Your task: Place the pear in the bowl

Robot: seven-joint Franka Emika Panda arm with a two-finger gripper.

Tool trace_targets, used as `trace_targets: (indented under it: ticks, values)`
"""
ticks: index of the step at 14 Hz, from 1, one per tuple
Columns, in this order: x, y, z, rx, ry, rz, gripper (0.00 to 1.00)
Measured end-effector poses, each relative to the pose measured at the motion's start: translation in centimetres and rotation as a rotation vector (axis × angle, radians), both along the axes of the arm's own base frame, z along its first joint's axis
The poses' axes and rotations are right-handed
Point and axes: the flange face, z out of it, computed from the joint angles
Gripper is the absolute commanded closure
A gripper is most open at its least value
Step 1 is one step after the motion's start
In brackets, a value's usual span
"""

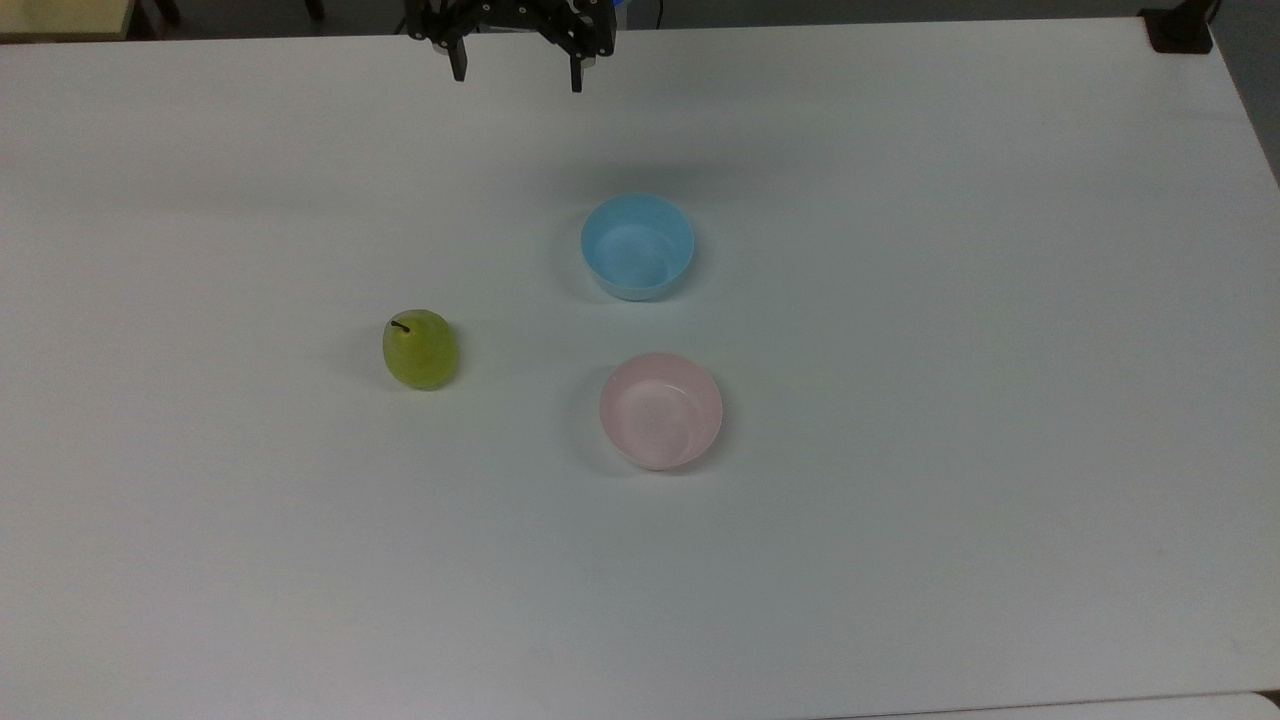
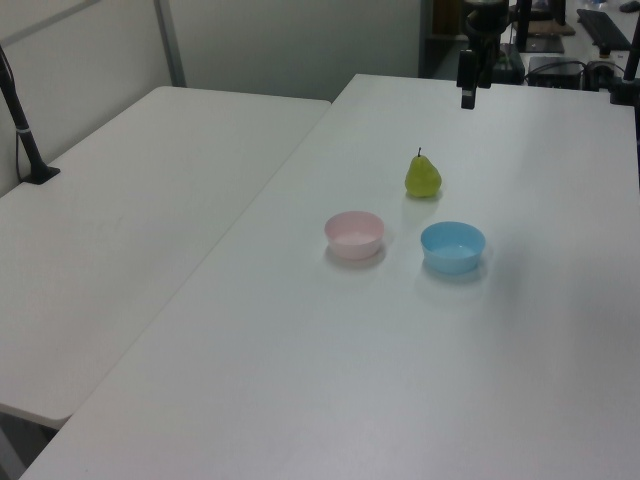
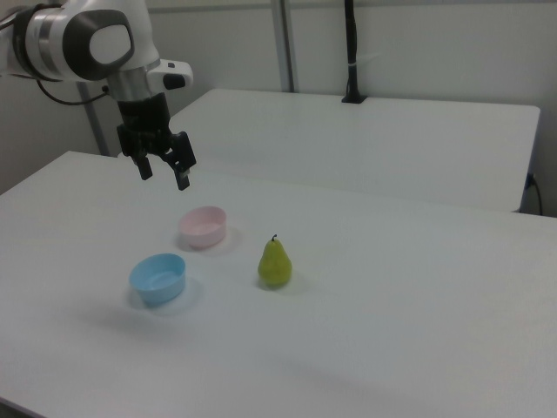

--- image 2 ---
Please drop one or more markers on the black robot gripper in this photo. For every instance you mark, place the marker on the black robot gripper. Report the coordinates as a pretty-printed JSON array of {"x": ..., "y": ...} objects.
[{"x": 487, "y": 17}]

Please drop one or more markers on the green pear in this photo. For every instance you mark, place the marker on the green pear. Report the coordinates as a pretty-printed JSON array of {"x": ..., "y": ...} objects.
[{"x": 423, "y": 177}]

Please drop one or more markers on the blue plastic bowl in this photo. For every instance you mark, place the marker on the blue plastic bowl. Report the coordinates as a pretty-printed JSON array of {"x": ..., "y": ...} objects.
[{"x": 452, "y": 247}]

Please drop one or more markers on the pink plastic bowl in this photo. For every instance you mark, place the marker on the pink plastic bowl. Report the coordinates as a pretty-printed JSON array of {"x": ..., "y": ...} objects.
[{"x": 354, "y": 241}]

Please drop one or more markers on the brown wooden cabinet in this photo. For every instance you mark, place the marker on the brown wooden cabinet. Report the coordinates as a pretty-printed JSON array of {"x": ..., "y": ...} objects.
[{"x": 447, "y": 17}]

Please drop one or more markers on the black electronics box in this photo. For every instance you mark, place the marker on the black electronics box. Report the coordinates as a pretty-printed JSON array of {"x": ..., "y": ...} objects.
[{"x": 555, "y": 70}]

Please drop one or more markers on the black keyboard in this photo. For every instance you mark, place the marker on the black keyboard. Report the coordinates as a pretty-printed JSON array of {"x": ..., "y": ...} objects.
[{"x": 602, "y": 27}]

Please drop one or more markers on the black clamped stand pole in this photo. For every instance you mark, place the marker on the black clamped stand pole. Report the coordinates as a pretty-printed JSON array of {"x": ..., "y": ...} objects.
[{"x": 629, "y": 70}]

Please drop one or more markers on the white side table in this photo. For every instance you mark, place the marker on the white side table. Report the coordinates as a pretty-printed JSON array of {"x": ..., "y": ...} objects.
[{"x": 115, "y": 240}]

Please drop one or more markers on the black upright stand post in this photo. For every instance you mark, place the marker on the black upright stand post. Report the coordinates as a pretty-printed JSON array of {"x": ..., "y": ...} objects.
[{"x": 523, "y": 22}]

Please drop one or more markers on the grey partition frame post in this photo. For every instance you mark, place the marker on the grey partition frame post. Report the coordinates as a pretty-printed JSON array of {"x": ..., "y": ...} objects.
[{"x": 170, "y": 45}]

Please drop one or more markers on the black clamped camera pole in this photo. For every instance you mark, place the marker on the black clamped camera pole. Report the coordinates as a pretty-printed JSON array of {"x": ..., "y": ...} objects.
[{"x": 22, "y": 131}]

